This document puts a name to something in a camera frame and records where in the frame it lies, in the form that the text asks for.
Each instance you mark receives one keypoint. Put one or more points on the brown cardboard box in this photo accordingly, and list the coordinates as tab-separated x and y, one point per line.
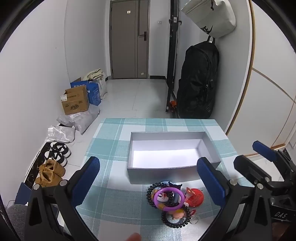
76	102

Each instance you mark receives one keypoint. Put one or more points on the person's left hand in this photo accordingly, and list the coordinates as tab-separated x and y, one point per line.
134	237

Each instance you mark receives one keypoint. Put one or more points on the brown boot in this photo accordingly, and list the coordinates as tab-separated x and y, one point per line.
47	178
56	168

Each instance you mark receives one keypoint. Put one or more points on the grey door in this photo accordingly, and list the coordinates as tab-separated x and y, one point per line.
129	46

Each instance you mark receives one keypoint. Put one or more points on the pink-faced doll charm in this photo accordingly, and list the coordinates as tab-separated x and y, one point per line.
179	215

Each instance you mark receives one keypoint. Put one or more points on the white bag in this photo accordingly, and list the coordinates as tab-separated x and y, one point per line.
212	18

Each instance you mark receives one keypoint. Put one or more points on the black metal stand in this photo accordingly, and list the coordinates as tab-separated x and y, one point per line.
172	58

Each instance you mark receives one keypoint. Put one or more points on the small grey mailer bag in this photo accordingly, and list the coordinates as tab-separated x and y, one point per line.
66	120

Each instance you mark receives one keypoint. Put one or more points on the black backpack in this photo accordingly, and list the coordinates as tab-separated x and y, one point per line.
198	81

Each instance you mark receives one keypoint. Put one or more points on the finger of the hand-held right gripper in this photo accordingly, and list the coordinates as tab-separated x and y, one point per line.
264	149
251	169

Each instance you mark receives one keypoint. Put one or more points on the black and white sneaker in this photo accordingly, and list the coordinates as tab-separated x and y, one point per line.
61	149
56	158

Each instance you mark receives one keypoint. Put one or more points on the large grey mailer bag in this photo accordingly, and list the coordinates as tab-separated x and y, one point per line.
89	118

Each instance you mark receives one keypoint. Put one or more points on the black marbled board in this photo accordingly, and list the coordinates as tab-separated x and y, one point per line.
34	171

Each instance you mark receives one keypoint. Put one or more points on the white sack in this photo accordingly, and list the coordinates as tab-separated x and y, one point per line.
103	89

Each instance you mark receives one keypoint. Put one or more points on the silver mailer bag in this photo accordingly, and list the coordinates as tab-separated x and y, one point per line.
61	134

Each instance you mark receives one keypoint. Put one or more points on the beige folded cloth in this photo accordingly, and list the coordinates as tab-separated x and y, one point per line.
93	74

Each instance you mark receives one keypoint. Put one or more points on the teal checked tablecloth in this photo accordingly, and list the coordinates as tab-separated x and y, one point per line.
111	139

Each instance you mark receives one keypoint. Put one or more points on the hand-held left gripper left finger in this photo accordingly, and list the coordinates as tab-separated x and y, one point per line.
86	180

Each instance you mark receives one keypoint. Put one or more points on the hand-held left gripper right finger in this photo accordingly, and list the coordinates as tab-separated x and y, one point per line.
211	183

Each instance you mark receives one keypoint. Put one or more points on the navy shoe box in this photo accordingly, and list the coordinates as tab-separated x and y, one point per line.
23	193

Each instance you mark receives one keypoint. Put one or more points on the grey cardboard box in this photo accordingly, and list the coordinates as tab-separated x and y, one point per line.
161	157

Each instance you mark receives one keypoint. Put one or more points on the grey fabric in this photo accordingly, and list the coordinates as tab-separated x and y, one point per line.
17	222

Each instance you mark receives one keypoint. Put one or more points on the blue cardboard box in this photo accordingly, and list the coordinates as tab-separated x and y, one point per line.
94	93

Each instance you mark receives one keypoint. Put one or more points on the white panelled wardrobe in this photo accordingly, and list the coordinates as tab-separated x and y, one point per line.
266	81

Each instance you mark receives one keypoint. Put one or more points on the red round badge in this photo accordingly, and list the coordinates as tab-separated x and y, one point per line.
196	199

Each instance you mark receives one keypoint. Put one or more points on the orange item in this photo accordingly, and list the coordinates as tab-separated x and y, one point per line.
173	105

